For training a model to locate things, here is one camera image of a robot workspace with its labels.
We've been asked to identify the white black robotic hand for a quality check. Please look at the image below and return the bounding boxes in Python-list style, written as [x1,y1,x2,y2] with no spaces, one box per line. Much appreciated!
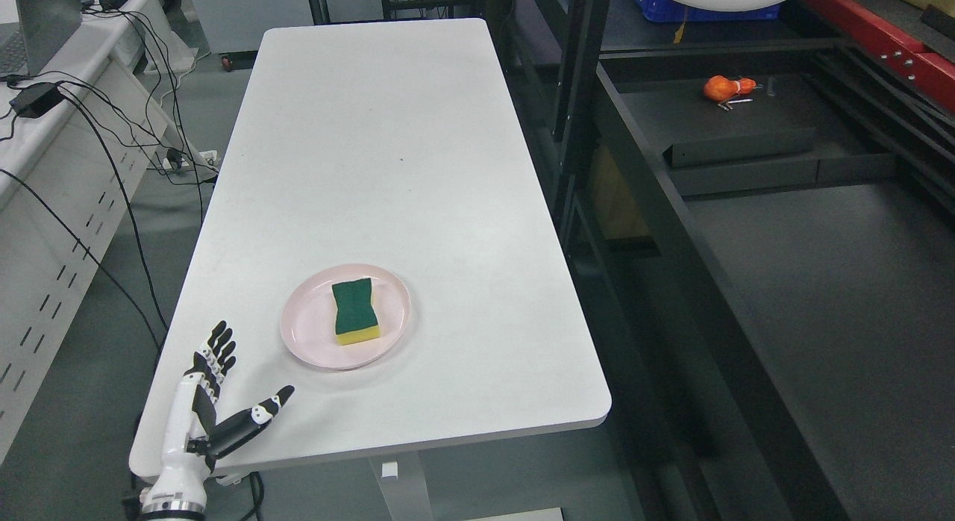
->
[139,321,295,517]

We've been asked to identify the green yellow sponge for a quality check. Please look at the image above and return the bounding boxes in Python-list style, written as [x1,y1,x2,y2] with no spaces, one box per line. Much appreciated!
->
[331,278,381,346]

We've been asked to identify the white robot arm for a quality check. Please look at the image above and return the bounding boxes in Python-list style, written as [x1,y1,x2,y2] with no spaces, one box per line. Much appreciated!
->
[137,508,205,520]

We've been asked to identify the black metal shelf rack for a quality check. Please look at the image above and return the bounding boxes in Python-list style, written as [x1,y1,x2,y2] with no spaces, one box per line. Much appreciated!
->
[497,0,953,520]

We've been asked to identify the pink round plate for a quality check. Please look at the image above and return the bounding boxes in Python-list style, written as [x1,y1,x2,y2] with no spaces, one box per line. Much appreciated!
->
[280,263,412,370]

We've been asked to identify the white rectangular table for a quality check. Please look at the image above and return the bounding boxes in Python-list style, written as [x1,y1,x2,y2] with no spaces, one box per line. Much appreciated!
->
[129,18,612,478]

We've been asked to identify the white perforated side desk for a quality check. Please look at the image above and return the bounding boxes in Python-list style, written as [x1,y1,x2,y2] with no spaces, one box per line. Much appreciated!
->
[1,0,193,456]

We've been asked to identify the black power adapter brick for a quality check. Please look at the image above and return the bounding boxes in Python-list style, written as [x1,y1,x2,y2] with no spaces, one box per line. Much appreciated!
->
[9,82,64,119]

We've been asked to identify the grey laptop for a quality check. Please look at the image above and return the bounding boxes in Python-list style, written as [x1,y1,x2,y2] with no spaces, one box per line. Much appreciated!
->
[1,0,81,78]

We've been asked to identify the blue plastic crate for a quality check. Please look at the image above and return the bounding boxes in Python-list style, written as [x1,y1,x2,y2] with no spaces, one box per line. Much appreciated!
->
[634,0,781,23]

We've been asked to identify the orange plastic gourd toy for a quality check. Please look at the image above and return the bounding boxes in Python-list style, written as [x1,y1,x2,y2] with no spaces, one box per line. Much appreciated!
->
[702,75,757,103]

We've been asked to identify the red metal beam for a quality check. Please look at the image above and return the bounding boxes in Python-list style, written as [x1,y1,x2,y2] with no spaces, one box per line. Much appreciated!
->
[802,0,954,112]

